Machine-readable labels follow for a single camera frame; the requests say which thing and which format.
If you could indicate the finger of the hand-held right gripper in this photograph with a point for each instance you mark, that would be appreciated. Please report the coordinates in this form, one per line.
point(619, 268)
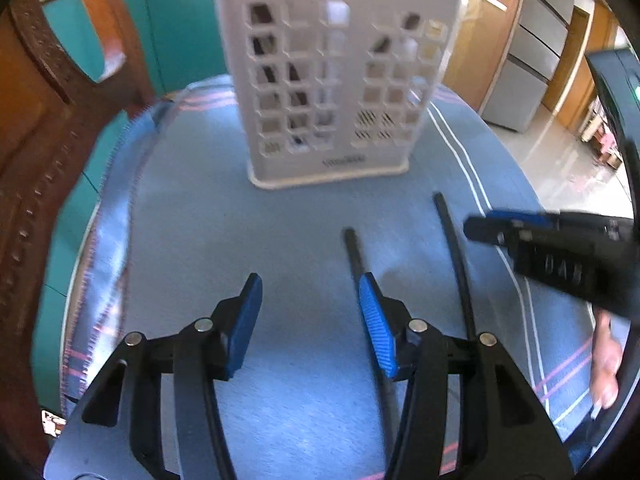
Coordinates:
point(515, 219)
point(487, 232)

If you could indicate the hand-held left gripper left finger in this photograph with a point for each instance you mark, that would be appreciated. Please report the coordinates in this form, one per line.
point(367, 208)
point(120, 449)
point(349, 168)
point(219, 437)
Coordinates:
point(245, 320)

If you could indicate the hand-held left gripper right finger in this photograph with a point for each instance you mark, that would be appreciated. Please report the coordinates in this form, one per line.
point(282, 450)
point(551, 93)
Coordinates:
point(377, 330)

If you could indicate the black chopstick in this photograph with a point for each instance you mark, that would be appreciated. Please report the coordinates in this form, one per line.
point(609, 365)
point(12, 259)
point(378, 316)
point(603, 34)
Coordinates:
point(354, 250)
point(452, 240)

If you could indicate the thin dark brown chopstick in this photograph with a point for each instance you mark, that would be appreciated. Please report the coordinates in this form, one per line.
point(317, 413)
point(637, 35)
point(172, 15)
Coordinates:
point(412, 20)

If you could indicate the person's right hand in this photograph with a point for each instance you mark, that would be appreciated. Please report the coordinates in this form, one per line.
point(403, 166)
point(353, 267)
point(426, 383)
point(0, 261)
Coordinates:
point(605, 360)

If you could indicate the blue striped tablecloth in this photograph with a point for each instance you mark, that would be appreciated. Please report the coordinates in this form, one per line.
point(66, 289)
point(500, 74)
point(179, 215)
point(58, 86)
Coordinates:
point(225, 220)

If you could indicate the wooden door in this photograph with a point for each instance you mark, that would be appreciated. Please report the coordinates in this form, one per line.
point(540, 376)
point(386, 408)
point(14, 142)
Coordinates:
point(580, 75)

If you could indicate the grey refrigerator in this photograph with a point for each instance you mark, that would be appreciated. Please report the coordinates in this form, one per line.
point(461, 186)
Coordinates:
point(525, 60)

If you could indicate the carved wooden chair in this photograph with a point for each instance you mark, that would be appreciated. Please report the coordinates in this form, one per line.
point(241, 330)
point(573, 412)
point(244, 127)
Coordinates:
point(30, 160)

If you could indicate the teal cabinet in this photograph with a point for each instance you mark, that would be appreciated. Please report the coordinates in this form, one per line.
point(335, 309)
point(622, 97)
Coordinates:
point(185, 30)

